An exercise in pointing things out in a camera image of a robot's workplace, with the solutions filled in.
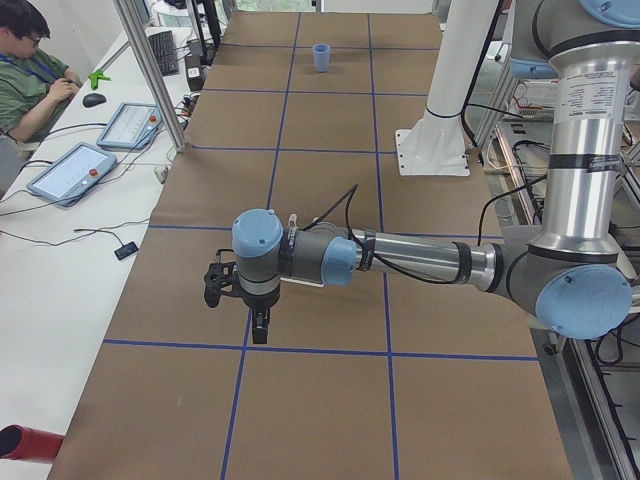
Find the small black puck device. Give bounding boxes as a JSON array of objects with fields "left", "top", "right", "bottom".
[{"left": 114, "top": 242, "right": 139, "bottom": 261}]

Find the blue teach pendant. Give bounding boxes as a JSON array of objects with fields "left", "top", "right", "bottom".
[
  {"left": 27, "top": 142, "right": 117, "bottom": 207},
  {"left": 96, "top": 103, "right": 162, "bottom": 151}
]

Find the green plastic clamp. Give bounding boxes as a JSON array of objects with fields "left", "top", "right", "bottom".
[{"left": 88, "top": 69, "right": 111, "bottom": 91}]

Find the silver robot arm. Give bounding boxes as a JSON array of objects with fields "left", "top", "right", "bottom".
[{"left": 231, "top": 1, "right": 639, "bottom": 344}]

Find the white camera pole base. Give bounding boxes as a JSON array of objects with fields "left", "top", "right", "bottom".
[{"left": 395, "top": 0, "right": 501, "bottom": 177}]

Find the near blue teach pendant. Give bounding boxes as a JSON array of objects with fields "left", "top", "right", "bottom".
[{"left": 27, "top": 142, "right": 117, "bottom": 207}]

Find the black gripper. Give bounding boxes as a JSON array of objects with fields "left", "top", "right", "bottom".
[{"left": 243, "top": 287, "right": 279, "bottom": 345}]

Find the aluminium frame post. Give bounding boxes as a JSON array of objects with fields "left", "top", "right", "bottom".
[{"left": 113, "top": 0, "right": 187, "bottom": 153}]

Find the black keyboard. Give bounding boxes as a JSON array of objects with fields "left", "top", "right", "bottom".
[{"left": 148, "top": 30, "right": 179, "bottom": 76}]

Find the blue plastic cup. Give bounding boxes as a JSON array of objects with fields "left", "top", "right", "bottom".
[{"left": 312, "top": 43, "right": 331, "bottom": 73}]

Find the black computer mouse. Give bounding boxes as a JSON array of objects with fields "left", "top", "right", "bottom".
[{"left": 82, "top": 93, "right": 107, "bottom": 108}]

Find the seated person green shirt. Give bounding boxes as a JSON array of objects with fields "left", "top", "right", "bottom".
[{"left": 1, "top": 1, "right": 82, "bottom": 143}]

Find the red cylinder roll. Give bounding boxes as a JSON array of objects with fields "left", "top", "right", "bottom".
[{"left": 1, "top": 425, "right": 65, "bottom": 464}]

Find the far blue teach pendant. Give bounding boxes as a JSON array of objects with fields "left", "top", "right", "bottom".
[{"left": 96, "top": 103, "right": 162, "bottom": 151}]

